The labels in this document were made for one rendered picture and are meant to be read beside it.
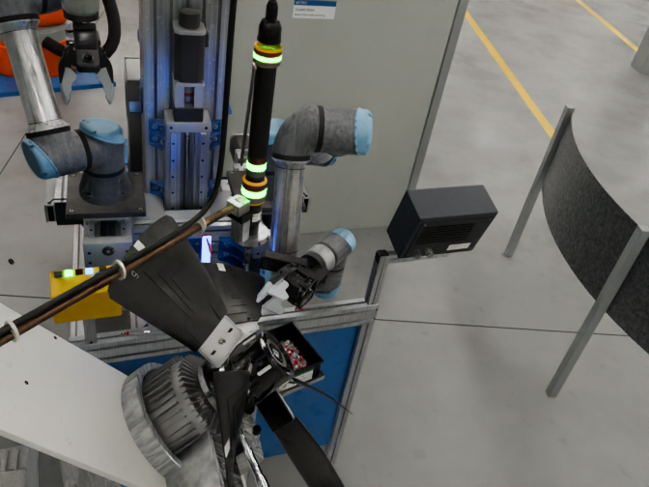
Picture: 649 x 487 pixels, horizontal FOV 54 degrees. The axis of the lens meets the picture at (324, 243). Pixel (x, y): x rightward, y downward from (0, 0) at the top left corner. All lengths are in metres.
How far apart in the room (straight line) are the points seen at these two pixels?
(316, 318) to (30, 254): 1.92
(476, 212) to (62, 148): 1.15
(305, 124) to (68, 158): 0.68
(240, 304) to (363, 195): 2.29
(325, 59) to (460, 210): 1.50
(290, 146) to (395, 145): 2.03
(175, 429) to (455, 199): 1.01
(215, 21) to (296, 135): 0.55
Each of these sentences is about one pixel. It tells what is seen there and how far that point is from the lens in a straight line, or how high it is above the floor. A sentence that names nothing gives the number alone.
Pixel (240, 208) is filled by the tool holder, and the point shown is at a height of 1.55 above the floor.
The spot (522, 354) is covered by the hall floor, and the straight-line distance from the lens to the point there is 3.35.
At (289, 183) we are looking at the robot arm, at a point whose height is 1.33.
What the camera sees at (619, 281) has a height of 0.72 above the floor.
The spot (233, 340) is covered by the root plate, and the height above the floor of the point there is 1.24.
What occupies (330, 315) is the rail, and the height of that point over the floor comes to 0.84.
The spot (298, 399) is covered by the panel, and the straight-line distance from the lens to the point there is 2.25.
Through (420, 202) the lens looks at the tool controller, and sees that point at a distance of 1.80.
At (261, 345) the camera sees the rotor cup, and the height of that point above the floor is 1.27.
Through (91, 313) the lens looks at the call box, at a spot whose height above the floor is 1.00.
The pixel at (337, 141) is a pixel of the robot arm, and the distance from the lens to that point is 1.57.
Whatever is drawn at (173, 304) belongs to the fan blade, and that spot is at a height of 1.34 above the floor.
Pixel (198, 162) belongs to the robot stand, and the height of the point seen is 1.10.
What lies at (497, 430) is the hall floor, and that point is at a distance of 2.97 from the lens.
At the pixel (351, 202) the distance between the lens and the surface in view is 3.65.
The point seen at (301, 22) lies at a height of 1.22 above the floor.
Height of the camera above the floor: 2.18
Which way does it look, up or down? 37 degrees down
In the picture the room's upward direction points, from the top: 11 degrees clockwise
